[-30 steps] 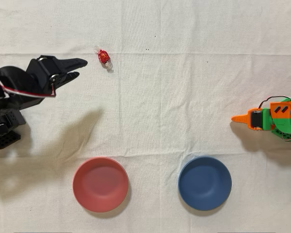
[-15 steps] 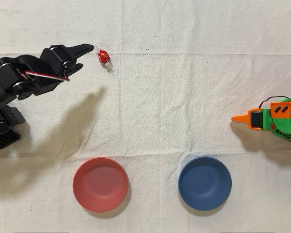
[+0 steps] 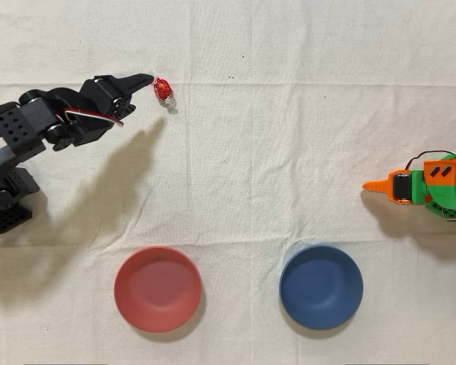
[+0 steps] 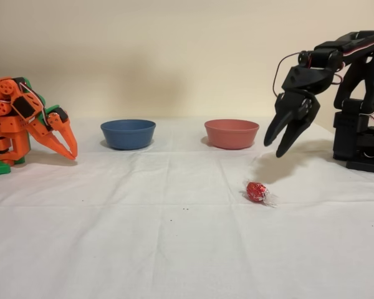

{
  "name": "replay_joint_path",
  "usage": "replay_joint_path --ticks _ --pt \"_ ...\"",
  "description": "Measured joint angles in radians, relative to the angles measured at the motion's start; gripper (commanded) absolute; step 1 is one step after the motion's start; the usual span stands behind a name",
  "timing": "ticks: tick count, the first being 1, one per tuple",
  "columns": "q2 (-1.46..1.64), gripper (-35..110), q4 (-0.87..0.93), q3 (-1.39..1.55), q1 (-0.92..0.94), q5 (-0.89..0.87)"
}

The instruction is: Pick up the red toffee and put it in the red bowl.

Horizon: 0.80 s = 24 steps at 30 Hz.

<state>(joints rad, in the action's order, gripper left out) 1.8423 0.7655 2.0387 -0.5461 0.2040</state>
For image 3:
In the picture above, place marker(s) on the red candy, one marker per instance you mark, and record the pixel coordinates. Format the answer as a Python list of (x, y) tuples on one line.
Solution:
[(162, 88)]

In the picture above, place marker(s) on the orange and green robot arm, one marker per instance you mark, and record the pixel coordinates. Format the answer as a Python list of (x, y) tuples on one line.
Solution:
[(441, 178)]

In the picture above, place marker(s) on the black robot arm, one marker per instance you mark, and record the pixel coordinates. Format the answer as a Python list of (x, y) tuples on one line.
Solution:
[(19, 125)]

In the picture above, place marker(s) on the blue bowl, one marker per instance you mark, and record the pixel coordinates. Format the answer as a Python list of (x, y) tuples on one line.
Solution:
[(321, 287)]

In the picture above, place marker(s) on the red bowl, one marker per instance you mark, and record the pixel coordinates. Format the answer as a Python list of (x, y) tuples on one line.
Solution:
[(157, 289)]

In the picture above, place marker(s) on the white tablecloth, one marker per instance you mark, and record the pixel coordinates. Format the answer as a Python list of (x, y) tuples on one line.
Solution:
[(251, 159)]

